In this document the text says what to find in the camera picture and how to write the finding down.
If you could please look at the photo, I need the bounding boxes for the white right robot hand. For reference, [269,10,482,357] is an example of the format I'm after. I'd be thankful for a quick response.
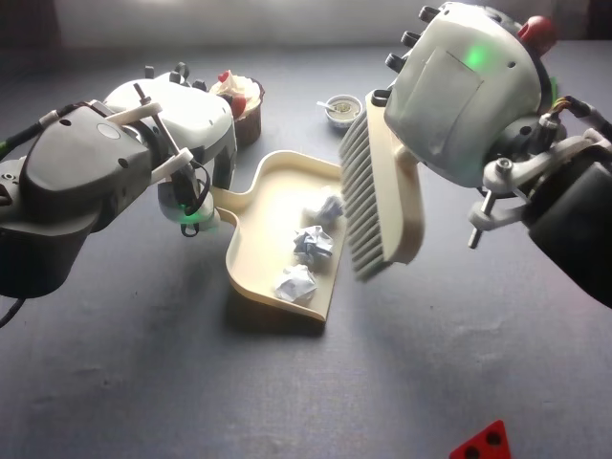
[367,1,552,187]

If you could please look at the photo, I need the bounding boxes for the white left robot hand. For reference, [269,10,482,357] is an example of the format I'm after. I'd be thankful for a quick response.
[102,61,239,238]

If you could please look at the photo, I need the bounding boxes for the cream plastic dustpan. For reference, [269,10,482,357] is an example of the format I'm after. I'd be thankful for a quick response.
[209,150,348,336]

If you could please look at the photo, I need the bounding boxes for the white paper ball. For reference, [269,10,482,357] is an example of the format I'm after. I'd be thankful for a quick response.
[292,225,335,262]
[301,194,344,225]
[273,263,317,305]

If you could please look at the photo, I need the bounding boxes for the toy cupcake with cream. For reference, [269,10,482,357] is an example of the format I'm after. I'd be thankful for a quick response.
[208,69,266,147]

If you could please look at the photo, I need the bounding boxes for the white fabric backdrop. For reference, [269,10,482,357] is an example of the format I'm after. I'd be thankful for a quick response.
[56,0,612,48]

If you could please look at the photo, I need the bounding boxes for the small toy soup bowl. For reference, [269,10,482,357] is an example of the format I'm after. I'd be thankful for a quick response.
[326,94,363,131]

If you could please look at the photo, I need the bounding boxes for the grey table cloth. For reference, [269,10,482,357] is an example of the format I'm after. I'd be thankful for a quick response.
[0,42,612,459]

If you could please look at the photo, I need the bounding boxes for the red triangle block with holes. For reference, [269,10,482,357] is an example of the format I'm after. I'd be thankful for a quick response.
[448,419,513,459]

